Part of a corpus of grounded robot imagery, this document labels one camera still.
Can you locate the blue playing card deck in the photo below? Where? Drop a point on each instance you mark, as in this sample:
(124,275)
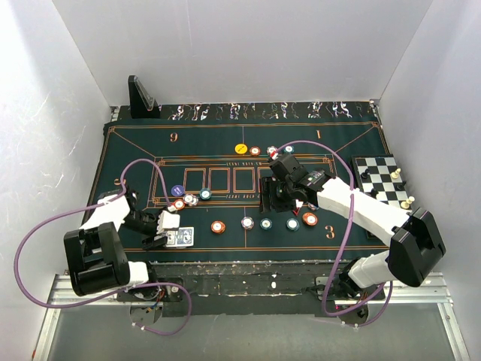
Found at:
(181,238)

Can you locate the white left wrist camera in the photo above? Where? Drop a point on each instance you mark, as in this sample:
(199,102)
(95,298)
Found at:
(167,221)

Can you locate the orange chips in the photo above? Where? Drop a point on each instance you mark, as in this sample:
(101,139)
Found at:
(255,151)
(179,204)
(310,219)

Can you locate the white chess piece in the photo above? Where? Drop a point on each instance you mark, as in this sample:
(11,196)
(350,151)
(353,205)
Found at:
(396,174)
(406,204)

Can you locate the yellow big blind button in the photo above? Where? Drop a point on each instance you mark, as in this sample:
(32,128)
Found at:
(241,148)

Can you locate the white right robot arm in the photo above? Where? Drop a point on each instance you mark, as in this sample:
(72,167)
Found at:
(414,240)

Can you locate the black chess piece left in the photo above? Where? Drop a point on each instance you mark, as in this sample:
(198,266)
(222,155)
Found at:
(365,174)

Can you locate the black chess piece middle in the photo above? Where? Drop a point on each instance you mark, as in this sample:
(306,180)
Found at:
(373,193)

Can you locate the green chips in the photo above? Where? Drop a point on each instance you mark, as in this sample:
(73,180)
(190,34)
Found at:
(288,149)
(292,224)
(205,194)

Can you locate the black chess piece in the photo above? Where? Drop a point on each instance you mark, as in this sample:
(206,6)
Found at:
(365,174)
(400,186)
(373,193)

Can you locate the orange poker chip stack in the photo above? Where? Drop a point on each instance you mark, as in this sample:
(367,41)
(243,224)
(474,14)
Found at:
(217,227)

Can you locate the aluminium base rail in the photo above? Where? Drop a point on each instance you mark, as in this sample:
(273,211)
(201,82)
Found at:
(417,324)

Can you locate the white chess piece upper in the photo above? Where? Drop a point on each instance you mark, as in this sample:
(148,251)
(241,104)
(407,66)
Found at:
(396,174)

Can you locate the black white chessboard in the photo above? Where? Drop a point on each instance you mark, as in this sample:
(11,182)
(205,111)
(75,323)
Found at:
(380,167)

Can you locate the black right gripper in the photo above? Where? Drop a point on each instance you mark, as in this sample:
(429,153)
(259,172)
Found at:
(268,184)

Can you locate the black card shoe holder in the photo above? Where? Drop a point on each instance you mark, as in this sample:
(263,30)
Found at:
(142,104)

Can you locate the dark green poker mat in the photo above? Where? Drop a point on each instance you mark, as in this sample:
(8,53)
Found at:
(193,146)

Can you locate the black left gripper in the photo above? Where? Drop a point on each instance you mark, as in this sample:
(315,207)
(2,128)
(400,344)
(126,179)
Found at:
(149,243)

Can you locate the white chess piece lower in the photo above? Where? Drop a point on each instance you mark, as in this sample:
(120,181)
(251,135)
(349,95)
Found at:
(406,204)

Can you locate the black chess piece right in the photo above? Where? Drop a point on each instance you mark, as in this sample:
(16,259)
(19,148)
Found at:
(400,186)

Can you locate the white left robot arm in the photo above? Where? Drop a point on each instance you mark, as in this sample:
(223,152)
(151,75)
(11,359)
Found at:
(95,255)

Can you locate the purple small blind button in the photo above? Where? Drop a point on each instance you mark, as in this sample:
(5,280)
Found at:
(177,190)

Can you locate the green poker chip stack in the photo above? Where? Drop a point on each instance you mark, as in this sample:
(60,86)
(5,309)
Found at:
(266,224)

